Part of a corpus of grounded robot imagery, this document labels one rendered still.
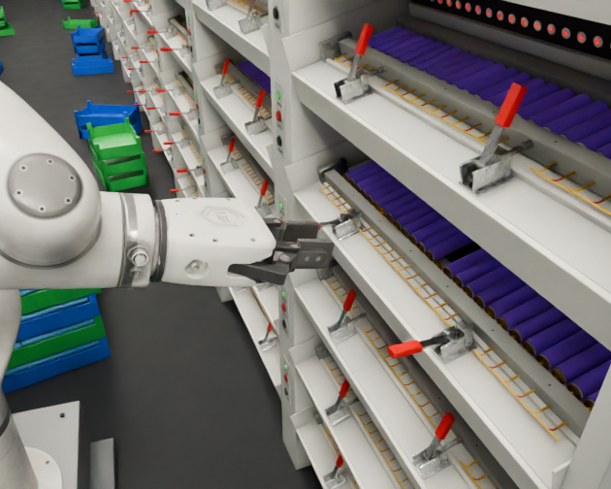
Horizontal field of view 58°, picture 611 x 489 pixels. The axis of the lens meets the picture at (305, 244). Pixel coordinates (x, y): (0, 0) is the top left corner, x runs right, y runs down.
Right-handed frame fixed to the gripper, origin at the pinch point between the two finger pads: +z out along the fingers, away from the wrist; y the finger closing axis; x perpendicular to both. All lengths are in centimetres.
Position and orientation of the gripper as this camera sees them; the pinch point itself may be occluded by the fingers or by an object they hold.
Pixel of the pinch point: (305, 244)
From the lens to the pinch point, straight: 56.7
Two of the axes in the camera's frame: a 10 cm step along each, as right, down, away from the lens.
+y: -3.7, -5.0, 7.8
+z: 9.0, 0.2, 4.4
